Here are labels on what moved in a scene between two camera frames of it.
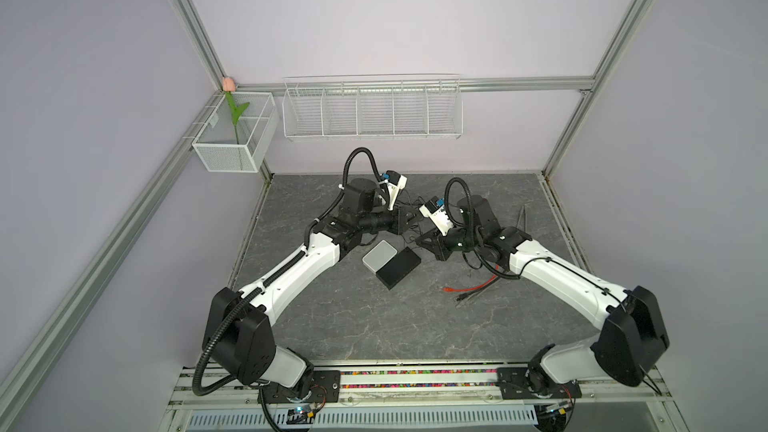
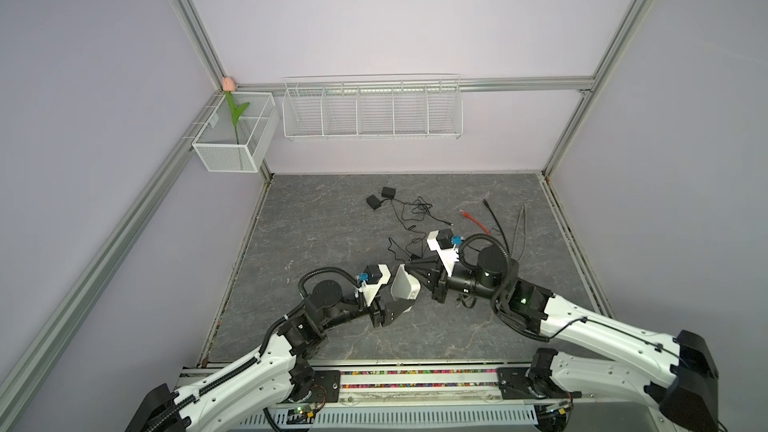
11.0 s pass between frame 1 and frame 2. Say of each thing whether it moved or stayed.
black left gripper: moved
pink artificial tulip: stayed
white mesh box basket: stayed
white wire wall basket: stayed
